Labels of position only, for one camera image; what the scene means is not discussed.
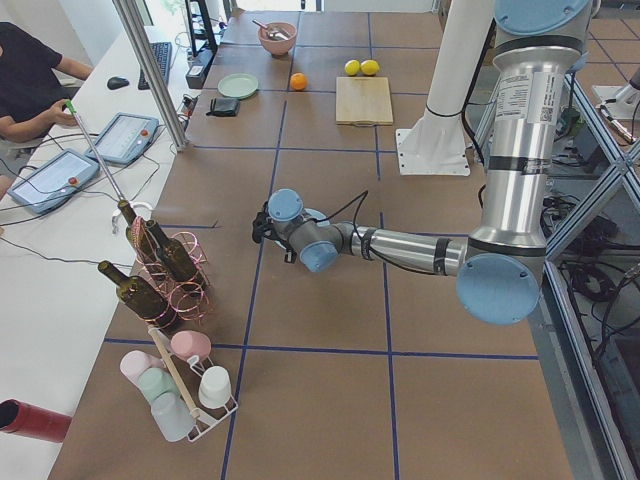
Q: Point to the aluminium frame post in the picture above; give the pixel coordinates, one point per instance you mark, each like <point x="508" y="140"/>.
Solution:
<point x="136" y="32"/>

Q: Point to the copper wire bottle rack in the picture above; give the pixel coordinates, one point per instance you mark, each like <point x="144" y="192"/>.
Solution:
<point x="190" y="300"/>

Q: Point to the wooden cutting board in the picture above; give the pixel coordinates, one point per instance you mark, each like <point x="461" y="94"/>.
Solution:
<point x="363" y="101"/>

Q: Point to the grey blue cup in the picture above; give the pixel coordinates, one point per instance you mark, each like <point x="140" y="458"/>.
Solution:
<point x="172" y="416"/>

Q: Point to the black computer mouse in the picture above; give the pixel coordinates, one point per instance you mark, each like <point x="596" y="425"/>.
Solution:
<point x="115" y="83"/>

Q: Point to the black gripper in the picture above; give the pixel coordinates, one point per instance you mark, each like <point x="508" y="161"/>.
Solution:
<point x="278" y="243"/>

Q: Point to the near blue teach pendant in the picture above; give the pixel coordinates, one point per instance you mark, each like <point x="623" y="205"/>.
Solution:
<point x="55" y="182"/>

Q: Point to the pale pink cup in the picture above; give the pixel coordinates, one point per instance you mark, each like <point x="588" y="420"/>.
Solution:
<point x="134" y="363"/>

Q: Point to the far blue teach pendant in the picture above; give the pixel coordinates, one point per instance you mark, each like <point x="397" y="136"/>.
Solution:
<point x="125" y="138"/>

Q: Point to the blue teach pendant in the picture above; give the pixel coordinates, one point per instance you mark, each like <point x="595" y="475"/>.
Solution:
<point x="55" y="182"/>
<point x="125" y="138"/>

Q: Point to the right yellow lemon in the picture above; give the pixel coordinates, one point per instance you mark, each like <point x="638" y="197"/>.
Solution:
<point x="369" y="67"/>

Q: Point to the middle brown wine bottle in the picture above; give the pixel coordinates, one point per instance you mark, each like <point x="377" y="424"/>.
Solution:
<point x="173" y="255"/>

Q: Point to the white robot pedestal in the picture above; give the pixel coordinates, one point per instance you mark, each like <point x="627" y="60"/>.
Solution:
<point x="435" y="145"/>

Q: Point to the metal rod green handle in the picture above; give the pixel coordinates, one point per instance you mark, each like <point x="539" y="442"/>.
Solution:
<point x="69" y="106"/>

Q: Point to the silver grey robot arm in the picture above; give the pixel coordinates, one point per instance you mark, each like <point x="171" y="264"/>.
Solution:
<point x="498" y="266"/>

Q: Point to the pink bowl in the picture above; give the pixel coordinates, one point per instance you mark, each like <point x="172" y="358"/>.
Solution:
<point x="279" y="48"/>

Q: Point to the orange fruit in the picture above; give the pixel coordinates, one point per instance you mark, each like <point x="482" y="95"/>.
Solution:
<point x="298" y="81"/>

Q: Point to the front brown wine bottle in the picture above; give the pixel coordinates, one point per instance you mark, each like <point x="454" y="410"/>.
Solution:
<point x="142" y="298"/>

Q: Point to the mint green cup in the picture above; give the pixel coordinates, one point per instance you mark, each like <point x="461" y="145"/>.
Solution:
<point x="154" y="382"/>

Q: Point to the black folded cloth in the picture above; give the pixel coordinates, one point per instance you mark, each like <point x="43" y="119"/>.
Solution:
<point x="223" y="107"/>

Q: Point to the light green plate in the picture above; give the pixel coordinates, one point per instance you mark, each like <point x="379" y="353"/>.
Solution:
<point x="238" y="86"/>

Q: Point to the metal scoop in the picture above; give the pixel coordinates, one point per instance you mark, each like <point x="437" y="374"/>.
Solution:
<point x="272" y="32"/>

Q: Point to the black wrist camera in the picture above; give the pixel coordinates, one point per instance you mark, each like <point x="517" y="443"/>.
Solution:
<point x="262" y="225"/>

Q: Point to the light blue plate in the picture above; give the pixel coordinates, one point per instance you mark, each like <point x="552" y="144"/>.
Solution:
<point x="302" y="230"/>

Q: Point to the white wire cup rack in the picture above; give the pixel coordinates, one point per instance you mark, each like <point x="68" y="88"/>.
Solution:
<point x="209" y="418"/>

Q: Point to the yellow lemon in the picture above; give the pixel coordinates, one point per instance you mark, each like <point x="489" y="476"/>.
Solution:
<point x="352" y="67"/>
<point x="369" y="67"/>

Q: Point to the pink cup on rack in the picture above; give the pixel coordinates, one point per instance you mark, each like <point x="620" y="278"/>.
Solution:
<point x="188" y="343"/>

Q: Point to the left yellow lemon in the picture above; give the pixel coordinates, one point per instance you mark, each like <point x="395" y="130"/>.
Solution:
<point x="352" y="67"/>

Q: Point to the wooden rack handle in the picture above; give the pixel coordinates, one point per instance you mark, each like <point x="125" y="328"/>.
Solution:
<point x="160" y="341"/>

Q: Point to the white cup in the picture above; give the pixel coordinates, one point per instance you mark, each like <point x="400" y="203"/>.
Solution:
<point x="215" y="388"/>

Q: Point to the red cylinder tube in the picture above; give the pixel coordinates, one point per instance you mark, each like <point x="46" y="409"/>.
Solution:
<point x="23" y="419"/>

